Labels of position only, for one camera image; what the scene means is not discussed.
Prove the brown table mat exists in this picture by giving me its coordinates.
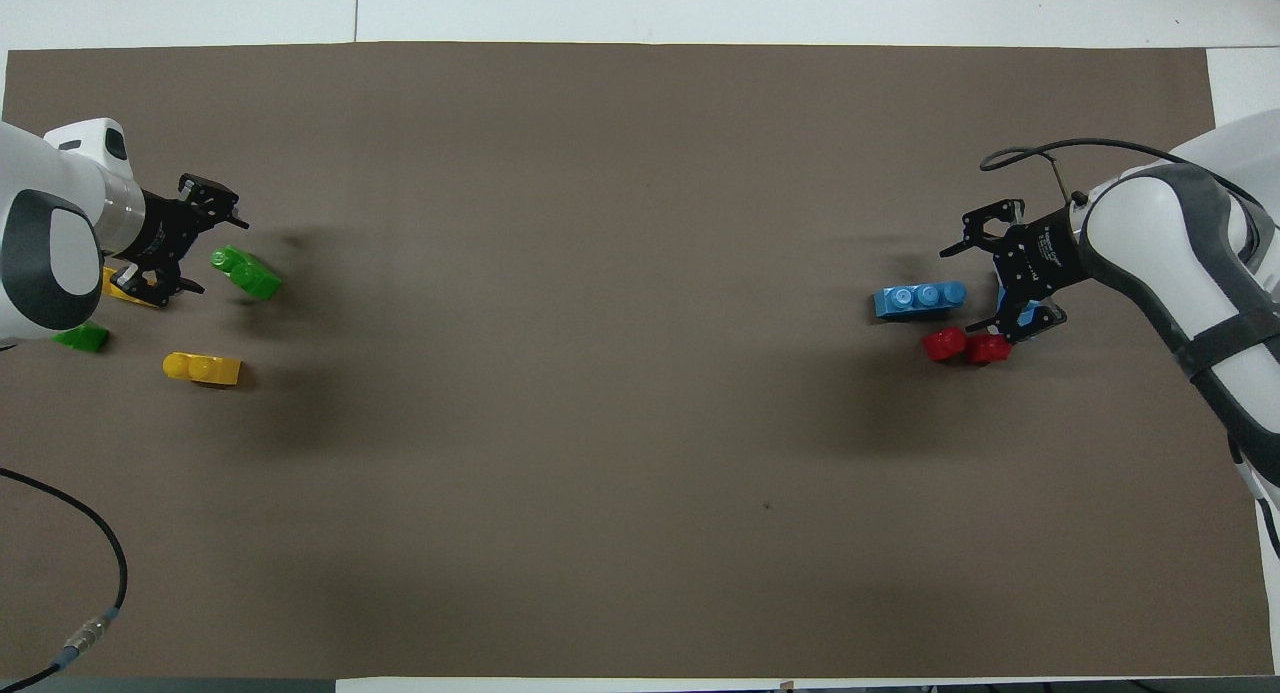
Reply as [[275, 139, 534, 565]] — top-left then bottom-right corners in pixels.
[[0, 41, 1276, 679]]

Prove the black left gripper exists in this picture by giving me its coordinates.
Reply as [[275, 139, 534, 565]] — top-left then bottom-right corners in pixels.
[[113, 173, 250, 309]]

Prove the yellow two-stud brick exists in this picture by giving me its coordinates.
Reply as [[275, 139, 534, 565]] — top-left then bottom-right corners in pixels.
[[100, 266, 166, 308], [163, 351, 242, 387]]

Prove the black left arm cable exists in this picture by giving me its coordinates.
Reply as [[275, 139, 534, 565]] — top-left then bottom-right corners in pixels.
[[0, 467, 129, 693]]

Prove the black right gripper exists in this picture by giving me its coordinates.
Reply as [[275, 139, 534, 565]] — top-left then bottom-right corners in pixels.
[[939, 199, 1091, 345]]

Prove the green two-stud brick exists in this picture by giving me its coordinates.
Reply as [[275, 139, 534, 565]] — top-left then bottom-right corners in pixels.
[[210, 245, 284, 301], [52, 322, 110, 354]]

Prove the blue three-stud brick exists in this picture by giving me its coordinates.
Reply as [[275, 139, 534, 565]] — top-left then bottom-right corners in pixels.
[[873, 280, 968, 321], [996, 283, 1043, 339]]

